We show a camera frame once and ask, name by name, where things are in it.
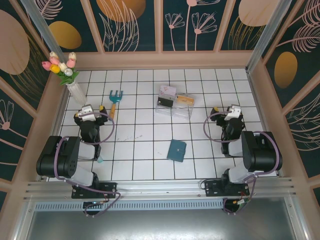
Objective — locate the small controller board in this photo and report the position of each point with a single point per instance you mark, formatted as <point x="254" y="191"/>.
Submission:
<point x="238" y="203"/>
<point x="93" y="205"/>

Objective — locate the black card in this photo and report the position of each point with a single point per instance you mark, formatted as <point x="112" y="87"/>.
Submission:
<point x="165" y="102"/>

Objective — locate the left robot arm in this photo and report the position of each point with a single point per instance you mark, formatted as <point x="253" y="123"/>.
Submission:
<point x="62" y="160"/>

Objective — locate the aluminium corner post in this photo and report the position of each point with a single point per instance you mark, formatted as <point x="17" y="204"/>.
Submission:
<point x="41" y="27"/>
<point x="267" y="35"/>

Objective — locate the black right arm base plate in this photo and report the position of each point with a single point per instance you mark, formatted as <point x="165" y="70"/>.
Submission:
<point x="212" y="188"/>

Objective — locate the aluminium front rail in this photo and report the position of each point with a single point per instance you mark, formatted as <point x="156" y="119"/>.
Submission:
<point x="160" y="188"/>

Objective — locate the artificial tulip bouquet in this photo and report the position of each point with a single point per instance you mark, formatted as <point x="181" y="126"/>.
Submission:
<point x="62" y="67"/>

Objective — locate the teal leather card holder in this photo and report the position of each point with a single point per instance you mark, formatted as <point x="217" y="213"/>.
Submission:
<point x="177" y="151"/>

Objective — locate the pale teal tube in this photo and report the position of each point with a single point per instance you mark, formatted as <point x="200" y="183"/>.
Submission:
<point x="100" y="160"/>

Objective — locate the gold card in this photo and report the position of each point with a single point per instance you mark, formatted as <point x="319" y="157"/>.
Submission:
<point x="185" y="100"/>

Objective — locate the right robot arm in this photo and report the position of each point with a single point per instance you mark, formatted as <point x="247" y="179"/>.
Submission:
<point x="260" y="152"/>

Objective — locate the clear acrylic organizer box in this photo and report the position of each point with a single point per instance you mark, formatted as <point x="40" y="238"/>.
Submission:
<point x="175" y="110"/>

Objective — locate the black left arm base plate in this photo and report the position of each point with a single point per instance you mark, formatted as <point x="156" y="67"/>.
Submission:
<point x="107" y="188"/>

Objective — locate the lavender card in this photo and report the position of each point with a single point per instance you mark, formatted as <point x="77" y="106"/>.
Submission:
<point x="168" y="91"/>

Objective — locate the white ribbed vase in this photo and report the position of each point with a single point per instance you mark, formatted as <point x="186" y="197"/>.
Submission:
<point x="77" y="94"/>

